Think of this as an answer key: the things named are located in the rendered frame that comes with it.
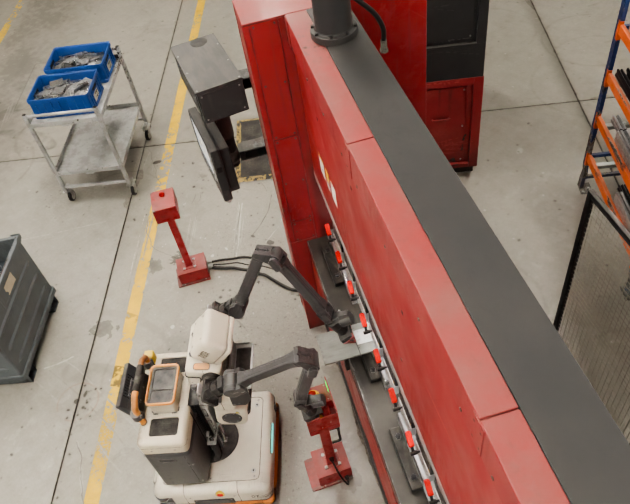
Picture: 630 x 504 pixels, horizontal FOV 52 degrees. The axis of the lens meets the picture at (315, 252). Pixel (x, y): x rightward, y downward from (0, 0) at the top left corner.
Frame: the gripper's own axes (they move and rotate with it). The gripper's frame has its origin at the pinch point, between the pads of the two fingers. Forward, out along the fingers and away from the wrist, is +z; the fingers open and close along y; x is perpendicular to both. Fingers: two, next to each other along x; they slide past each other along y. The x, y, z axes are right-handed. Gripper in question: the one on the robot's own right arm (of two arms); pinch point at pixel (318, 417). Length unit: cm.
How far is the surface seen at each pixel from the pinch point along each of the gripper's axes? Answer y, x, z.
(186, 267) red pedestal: -68, 186, 43
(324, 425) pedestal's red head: 1.4, -4.4, 1.5
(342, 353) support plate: 26.5, 14.4, -20.1
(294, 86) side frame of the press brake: 66, 104, -107
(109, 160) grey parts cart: -102, 314, 11
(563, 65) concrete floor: 301, 306, 155
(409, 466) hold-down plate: 34, -45, -8
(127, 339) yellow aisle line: -123, 147, 41
